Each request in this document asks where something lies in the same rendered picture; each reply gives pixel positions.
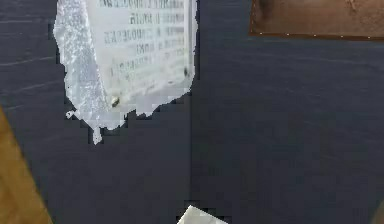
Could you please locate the small white block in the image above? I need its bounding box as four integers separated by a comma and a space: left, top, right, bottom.
176, 205, 230, 224

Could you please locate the brown flat board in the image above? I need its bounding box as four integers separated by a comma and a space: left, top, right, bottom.
248, 0, 384, 42

